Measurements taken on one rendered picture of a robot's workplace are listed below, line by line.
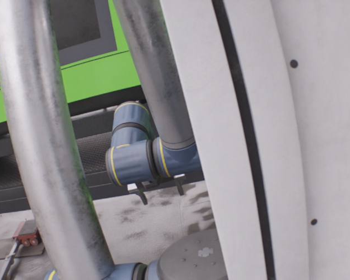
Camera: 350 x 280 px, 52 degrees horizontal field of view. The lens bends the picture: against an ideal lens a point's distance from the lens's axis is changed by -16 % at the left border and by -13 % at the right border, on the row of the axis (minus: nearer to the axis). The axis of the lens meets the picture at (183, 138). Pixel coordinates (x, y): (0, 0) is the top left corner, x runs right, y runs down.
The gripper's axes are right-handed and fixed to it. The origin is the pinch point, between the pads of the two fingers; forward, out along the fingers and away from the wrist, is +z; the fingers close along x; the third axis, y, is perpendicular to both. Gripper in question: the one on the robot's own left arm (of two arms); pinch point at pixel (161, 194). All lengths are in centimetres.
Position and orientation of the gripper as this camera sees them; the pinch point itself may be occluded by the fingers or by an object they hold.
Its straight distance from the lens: 147.2
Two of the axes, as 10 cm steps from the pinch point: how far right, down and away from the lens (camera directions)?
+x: -9.6, 2.8, 0.5
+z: 2.3, 7.0, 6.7
